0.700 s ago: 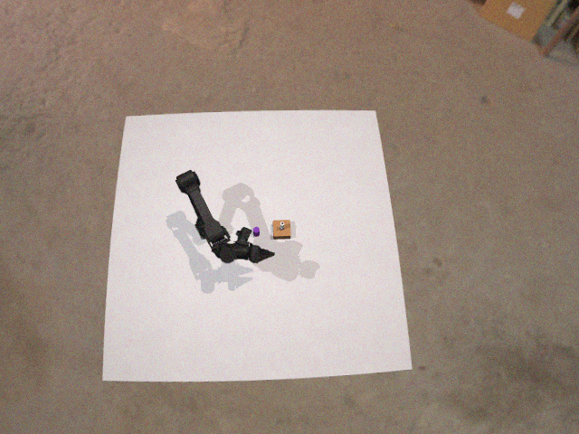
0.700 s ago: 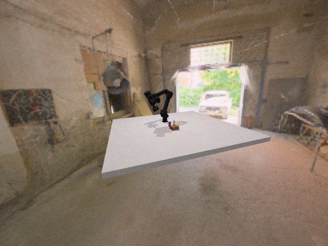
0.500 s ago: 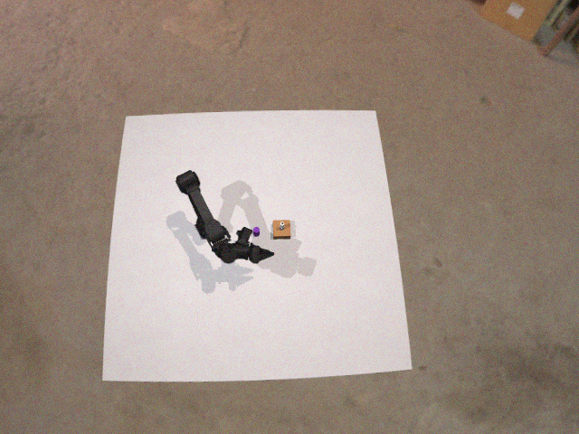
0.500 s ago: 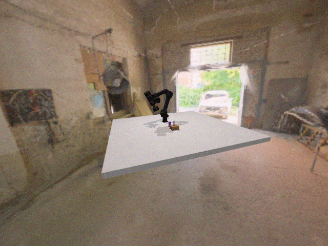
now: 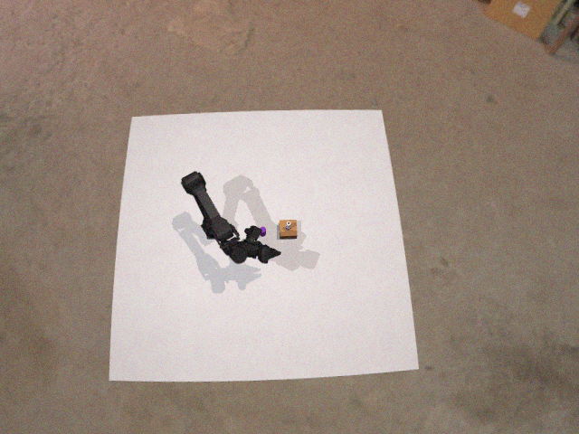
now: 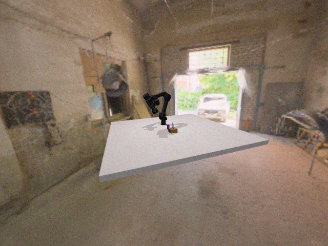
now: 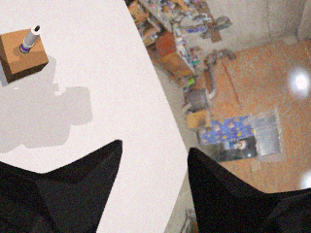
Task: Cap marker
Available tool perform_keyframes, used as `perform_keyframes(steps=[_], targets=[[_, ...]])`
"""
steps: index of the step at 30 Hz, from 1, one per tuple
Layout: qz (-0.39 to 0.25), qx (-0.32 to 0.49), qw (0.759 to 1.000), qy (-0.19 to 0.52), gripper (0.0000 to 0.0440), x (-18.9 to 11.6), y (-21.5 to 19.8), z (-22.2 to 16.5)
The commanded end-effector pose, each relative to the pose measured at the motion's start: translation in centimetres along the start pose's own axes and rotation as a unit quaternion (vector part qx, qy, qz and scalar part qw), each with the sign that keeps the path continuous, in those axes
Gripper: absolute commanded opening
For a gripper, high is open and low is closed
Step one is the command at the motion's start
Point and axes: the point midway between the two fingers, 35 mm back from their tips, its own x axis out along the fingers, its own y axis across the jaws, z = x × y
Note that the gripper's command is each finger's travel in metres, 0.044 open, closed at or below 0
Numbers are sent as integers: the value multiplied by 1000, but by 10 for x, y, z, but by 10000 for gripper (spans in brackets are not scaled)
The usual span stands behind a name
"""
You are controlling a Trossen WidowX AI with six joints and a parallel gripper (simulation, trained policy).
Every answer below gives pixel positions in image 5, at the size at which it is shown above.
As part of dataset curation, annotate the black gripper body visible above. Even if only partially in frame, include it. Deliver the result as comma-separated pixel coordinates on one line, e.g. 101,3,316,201
241,241,270,264

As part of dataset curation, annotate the tan wooden block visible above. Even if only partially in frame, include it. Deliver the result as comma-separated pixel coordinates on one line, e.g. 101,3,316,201
280,220,298,240

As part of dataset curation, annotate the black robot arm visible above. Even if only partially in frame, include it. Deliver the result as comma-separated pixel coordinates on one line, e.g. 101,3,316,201
181,171,262,264

